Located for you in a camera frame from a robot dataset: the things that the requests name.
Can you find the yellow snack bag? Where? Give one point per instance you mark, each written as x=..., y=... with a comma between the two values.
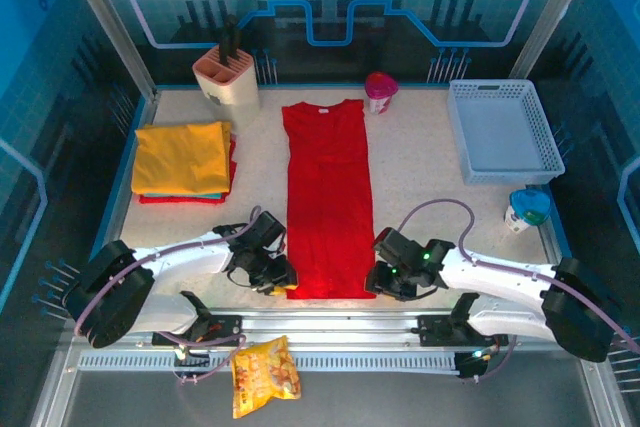
x=265, y=377

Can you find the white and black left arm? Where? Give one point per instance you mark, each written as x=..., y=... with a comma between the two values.
x=185, y=257

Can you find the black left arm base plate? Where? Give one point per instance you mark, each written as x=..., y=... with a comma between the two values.
x=225, y=322

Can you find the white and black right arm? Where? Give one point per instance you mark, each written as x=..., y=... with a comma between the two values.
x=500, y=272

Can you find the folded yellow t-shirt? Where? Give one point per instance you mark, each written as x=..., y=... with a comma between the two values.
x=180, y=157

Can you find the aluminium frame post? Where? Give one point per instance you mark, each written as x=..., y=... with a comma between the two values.
x=555, y=12
x=107, y=22

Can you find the folded teal t-shirt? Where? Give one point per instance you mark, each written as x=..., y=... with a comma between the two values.
x=180, y=195

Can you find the pink lidded cup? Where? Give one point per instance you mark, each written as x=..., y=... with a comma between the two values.
x=380, y=94

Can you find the aluminium mounting rail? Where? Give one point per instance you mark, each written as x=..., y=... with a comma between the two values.
x=325, y=322

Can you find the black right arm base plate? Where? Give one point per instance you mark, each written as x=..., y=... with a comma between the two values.
x=435, y=329

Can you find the pale blue plastic basket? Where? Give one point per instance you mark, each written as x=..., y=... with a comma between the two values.
x=505, y=142

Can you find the blue lidded cup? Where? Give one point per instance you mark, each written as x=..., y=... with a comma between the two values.
x=527, y=209

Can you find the pink and cream knife block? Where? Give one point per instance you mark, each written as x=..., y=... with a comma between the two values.
x=230, y=92

